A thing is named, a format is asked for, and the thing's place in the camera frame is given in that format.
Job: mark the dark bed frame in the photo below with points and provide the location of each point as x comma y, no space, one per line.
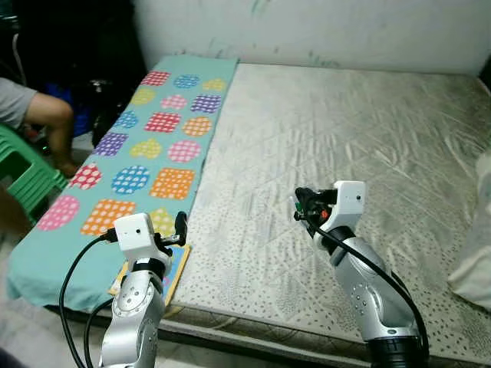
230,343

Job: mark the blue children's board book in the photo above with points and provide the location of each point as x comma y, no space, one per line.
178,264

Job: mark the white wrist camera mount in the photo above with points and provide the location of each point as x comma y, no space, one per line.
349,201
136,236

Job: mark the person in grey shorts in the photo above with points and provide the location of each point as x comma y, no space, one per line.
50,115

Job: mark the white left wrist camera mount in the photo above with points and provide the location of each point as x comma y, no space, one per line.
136,236

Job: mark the white printed pillow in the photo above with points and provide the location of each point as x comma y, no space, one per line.
472,268

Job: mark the green plastic stool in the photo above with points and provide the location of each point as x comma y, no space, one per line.
31,184

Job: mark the teal polka pattern blanket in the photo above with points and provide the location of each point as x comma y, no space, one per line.
46,268

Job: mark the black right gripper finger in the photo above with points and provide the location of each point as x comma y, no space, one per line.
301,198

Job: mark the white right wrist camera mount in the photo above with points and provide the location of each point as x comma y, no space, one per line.
349,201

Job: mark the grey patterned mattress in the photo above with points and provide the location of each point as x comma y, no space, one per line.
345,130

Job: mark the blue plastic crate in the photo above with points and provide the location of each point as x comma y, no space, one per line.
69,107

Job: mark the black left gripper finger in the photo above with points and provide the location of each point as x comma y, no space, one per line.
182,226

